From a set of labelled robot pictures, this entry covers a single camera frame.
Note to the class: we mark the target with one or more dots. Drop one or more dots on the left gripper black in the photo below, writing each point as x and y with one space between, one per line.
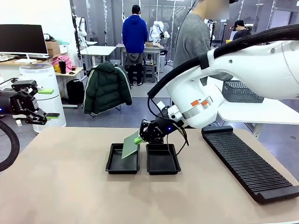
16 103

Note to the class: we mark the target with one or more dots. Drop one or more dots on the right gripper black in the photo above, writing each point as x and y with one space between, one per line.
161 130

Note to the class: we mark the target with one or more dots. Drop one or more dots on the green circuit board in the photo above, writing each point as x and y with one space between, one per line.
129 147

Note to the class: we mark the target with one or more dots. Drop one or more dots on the black plastic ESD tray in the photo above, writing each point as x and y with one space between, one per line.
161 161
116 166

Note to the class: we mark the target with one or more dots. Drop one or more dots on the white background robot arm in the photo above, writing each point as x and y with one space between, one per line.
157 26
211 32
82 28

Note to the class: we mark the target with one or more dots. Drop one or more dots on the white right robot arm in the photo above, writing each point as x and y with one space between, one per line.
257 70

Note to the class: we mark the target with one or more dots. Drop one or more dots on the white cylindrical air purifier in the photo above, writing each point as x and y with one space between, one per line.
44 79

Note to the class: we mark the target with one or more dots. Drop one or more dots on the black backpack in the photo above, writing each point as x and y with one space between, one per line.
75 92

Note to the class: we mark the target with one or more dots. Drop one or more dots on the black tumbler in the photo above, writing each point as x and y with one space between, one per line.
62 67

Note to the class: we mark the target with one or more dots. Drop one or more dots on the small light wood desk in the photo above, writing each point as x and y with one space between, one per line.
72 70

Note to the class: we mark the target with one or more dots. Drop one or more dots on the pink cloth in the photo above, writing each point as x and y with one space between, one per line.
69 63

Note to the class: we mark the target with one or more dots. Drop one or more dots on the cardboard box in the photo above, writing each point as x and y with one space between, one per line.
53 47

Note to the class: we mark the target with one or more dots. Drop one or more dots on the light wood monitor desk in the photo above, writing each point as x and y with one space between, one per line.
9 62

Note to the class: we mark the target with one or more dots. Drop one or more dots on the dark green padded jacket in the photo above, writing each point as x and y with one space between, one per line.
107 88

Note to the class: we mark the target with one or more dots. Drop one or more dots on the grey step stool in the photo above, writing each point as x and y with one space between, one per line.
149 72

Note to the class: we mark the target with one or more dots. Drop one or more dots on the black computer monitor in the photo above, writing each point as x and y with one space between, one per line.
21 38

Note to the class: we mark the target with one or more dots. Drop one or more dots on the grey work table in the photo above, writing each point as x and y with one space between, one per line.
153 47

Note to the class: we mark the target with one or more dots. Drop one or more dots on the person in blue hoodie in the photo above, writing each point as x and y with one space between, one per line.
135 32

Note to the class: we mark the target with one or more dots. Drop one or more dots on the grey mesh basket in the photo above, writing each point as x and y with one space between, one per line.
238 92

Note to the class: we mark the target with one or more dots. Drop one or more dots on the black slotted board rack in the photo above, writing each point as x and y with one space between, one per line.
247 161

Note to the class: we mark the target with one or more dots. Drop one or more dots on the person in grey sweater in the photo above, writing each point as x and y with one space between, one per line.
191 35

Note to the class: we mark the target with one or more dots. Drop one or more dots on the person in black with cap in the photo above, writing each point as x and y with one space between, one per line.
240 31

